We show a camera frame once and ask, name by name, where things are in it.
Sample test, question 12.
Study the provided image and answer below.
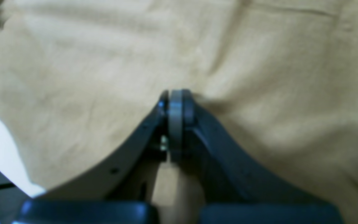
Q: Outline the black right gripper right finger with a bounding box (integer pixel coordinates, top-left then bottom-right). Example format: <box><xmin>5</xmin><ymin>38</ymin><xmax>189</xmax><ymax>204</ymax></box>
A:
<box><xmin>168</xmin><ymin>89</ymin><xmax>326</xmax><ymax>205</ymax></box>

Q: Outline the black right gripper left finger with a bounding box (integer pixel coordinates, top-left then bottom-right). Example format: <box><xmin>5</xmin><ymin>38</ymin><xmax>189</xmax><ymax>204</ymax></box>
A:
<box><xmin>38</xmin><ymin>90</ymin><xmax>169</xmax><ymax>200</ymax></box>

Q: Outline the brown t-shirt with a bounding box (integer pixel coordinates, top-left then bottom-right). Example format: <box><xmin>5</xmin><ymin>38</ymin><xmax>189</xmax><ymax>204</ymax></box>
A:
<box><xmin>0</xmin><ymin>0</ymin><xmax>358</xmax><ymax>224</ymax></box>

